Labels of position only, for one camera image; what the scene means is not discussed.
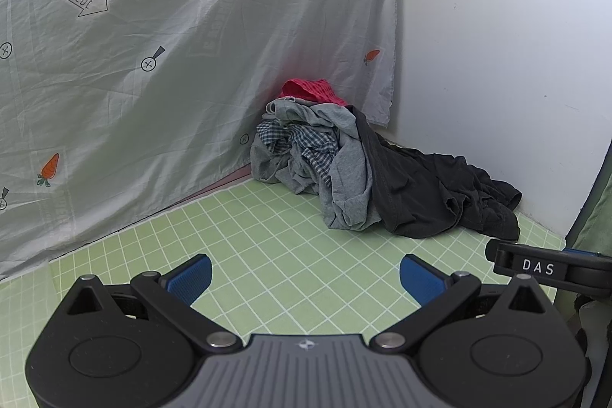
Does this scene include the black trousers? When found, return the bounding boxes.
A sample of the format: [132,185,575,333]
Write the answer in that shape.
[348,106,522,241]

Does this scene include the red garment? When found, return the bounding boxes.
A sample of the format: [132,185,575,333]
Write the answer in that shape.
[279,79,347,107]

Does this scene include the white carrot print sheet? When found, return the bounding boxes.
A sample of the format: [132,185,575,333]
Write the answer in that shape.
[1,0,397,278]

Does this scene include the grey t-shirt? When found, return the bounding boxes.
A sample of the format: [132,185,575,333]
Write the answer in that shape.
[250,97,381,232]

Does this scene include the blue checked shirt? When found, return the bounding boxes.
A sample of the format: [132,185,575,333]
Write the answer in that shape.
[256,119,338,186]

